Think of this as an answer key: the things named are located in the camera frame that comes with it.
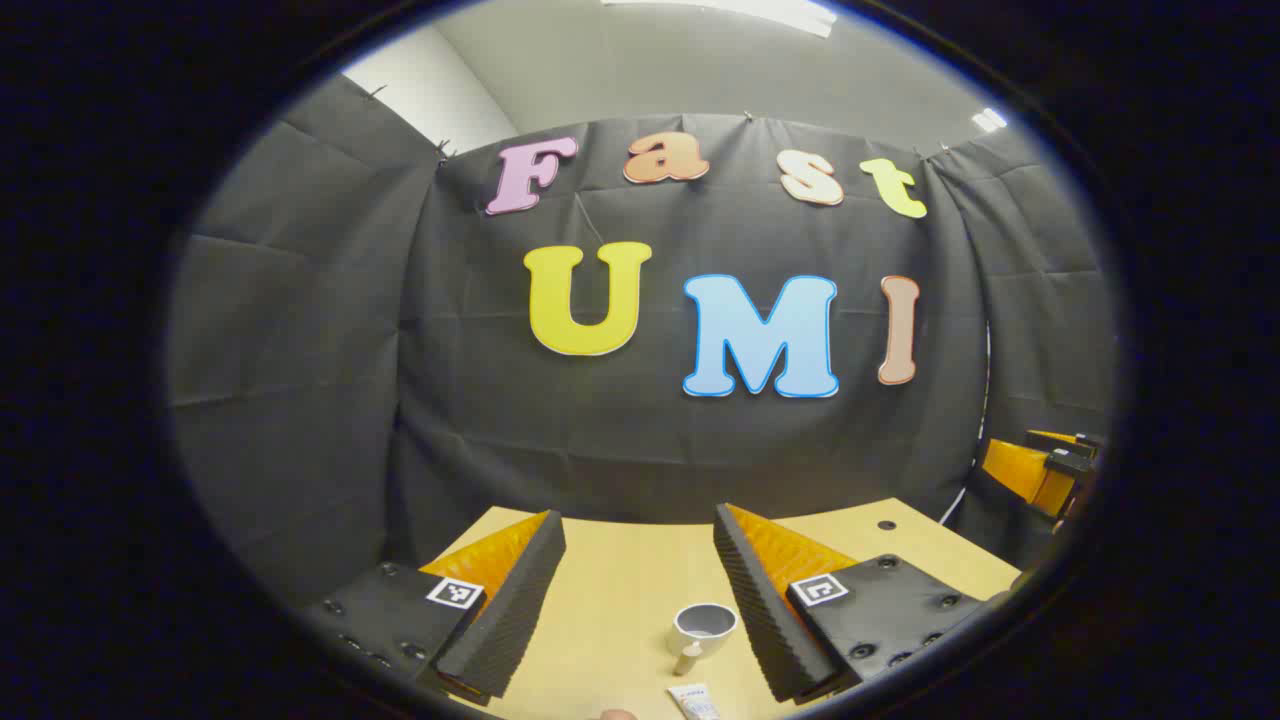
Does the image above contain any white cup with wooden handle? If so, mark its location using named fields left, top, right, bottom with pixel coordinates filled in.
left=667, top=603, right=739, bottom=677

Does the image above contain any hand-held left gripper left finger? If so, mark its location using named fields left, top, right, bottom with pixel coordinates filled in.
left=300, top=508, right=567, bottom=707

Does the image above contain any white toothpaste tube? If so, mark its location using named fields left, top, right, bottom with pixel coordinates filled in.
left=668, top=684, right=721, bottom=720

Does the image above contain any long ceiling light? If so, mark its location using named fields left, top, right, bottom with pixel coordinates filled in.
left=600, top=0, right=838, bottom=39

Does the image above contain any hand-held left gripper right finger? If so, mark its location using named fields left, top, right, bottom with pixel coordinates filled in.
left=712, top=503, right=1006, bottom=706

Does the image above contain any white cable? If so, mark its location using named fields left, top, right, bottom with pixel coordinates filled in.
left=938, top=320, right=993, bottom=528

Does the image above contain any light wooden desktop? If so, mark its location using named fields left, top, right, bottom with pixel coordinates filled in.
left=420, top=497, right=1023, bottom=720

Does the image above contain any black backdrop cloth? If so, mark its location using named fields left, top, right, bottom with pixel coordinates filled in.
left=165, top=72, right=1119, bottom=611

